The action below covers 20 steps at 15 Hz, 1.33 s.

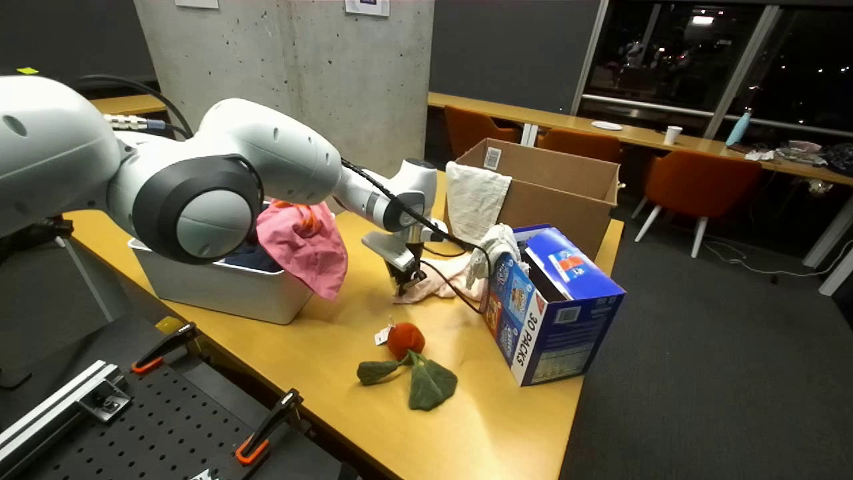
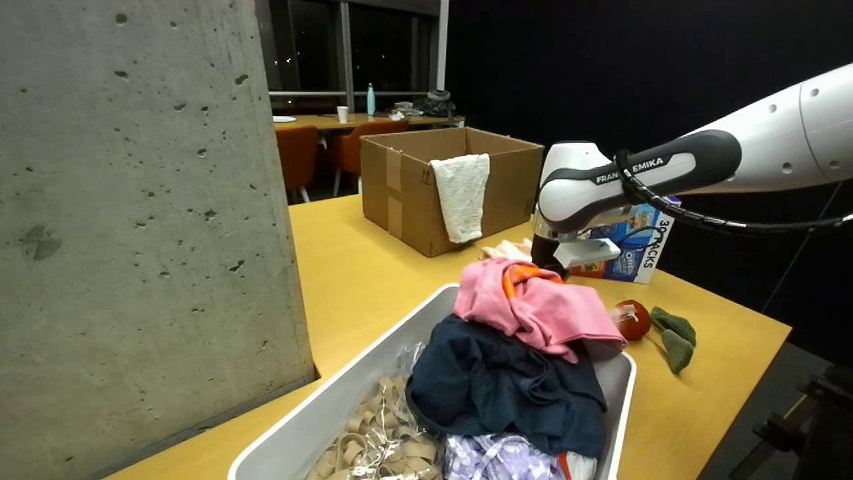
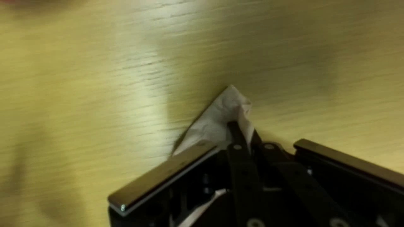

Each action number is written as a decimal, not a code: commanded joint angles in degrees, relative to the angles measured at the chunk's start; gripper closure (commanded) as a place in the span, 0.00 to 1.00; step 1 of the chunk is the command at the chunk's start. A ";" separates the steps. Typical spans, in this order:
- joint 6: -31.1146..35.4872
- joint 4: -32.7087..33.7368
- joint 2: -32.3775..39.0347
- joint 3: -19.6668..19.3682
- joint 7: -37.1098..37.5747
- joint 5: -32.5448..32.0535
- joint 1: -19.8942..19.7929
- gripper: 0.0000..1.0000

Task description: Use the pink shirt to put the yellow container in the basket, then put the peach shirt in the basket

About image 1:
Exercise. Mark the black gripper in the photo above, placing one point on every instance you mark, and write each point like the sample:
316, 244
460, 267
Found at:
415, 265

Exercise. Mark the brown cardboard box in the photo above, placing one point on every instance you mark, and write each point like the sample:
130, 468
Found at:
561, 208

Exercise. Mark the white cup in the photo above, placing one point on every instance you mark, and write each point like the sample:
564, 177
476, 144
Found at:
673, 133

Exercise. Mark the wooden side desk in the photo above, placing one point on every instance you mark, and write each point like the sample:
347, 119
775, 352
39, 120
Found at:
134, 105

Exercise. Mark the long wooden desk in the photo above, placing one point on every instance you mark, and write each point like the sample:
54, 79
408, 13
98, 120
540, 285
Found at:
568, 120

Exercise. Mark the teal water bottle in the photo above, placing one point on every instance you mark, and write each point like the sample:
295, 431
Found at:
737, 128

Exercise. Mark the black perforated breadboard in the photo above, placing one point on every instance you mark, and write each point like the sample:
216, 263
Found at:
178, 427

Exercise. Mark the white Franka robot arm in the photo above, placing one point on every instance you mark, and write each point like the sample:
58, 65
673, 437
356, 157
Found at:
267, 151

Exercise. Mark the white wall frame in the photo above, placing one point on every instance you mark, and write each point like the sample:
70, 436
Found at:
366, 7

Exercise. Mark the black orange clamp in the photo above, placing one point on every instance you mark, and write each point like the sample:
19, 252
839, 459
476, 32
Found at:
270, 427
168, 347

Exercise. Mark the white plastic basket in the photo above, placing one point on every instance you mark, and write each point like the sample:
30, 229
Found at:
222, 297

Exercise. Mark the white paper sheet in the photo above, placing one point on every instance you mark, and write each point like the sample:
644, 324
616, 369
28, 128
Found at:
607, 125

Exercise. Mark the aluminium rail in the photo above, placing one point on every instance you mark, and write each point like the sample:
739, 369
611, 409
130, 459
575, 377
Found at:
54, 404

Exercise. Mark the pink shirt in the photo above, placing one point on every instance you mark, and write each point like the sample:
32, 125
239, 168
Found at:
310, 263

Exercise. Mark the heap of clothes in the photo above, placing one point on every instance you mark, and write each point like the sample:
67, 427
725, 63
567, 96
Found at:
800, 152

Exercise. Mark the white towel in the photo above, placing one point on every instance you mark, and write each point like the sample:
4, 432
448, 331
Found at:
497, 244
480, 203

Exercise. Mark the blue snack carton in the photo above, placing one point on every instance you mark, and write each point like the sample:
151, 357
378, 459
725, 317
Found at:
549, 328

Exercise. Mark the orange chair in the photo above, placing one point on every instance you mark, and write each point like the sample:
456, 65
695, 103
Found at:
696, 181
469, 128
576, 144

